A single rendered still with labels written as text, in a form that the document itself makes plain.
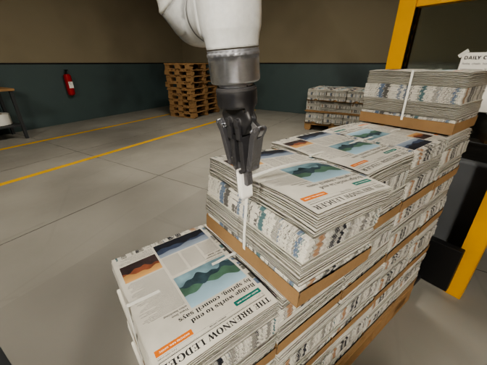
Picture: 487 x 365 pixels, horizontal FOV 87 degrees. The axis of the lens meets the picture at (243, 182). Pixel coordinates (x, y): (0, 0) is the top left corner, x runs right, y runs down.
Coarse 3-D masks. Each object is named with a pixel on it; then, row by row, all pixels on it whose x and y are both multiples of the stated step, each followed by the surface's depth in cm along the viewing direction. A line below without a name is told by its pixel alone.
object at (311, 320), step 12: (408, 240) 111; (396, 252) 106; (348, 288) 85; (384, 288) 113; (336, 300) 82; (372, 300) 109; (324, 312) 80; (360, 312) 103; (384, 312) 129; (348, 324) 99; (372, 324) 123; (288, 336) 70; (336, 336) 95; (276, 348) 68; (324, 348) 91; (264, 360) 65; (312, 360) 88
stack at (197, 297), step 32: (384, 224) 87; (416, 224) 111; (128, 256) 72; (160, 256) 71; (192, 256) 72; (224, 256) 71; (128, 288) 62; (160, 288) 62; (192, 288) 62; (224, 288) 62; (256, 288) 62; (128, 320) 67; (160, 320) 54; (192, 320) 54; (224, 320) 54; (256, 320) 56; (288, 320) 67; (320, 320) 80; (384, 320) 136; (160, 352) 48; (192, 352) 48; (224, 352) 53; (256, 352) 62; (288, 352) 73; (352, 352) 118
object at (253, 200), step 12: (288, 168) 67; (300, 168) 68; (312, 168) 68; (264, 180) 58; (240, 204) 64; (252, 204) 60; (240, 216) 65; (252, 216) 61; (240, 228) 65; (252, 228) 61; (240, 240) 67
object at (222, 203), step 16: (224, 160) 69; (272, 160) 73; (288, 160) 74; (304, 160) 75; (224, 176) 67; (208, 192) 76; (224, 192) 69; (208, 208) 77; (224, 208) 69; (224, 224) 71
